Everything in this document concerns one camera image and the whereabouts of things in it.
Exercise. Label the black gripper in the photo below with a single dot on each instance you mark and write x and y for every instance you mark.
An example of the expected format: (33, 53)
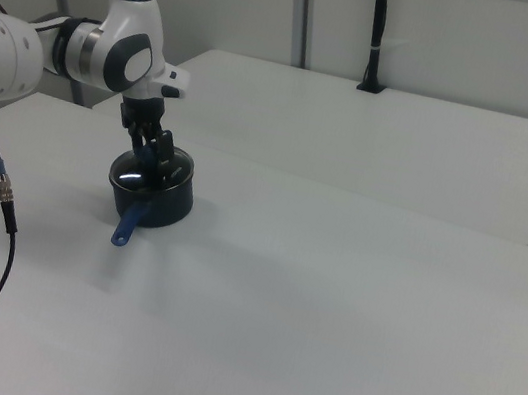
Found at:
(141, 111)

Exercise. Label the glass lid with blue knob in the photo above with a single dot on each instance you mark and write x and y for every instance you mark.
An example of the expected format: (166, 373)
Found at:
(131, 172)

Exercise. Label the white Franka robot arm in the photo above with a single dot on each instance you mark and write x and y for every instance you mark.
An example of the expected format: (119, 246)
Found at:
(13, 59)

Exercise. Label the grey metal partition post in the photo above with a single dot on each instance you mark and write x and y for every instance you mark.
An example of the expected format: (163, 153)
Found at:
(302, 11)

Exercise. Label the black camera pole with clamp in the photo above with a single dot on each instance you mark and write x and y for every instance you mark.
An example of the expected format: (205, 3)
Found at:
(376, 39)

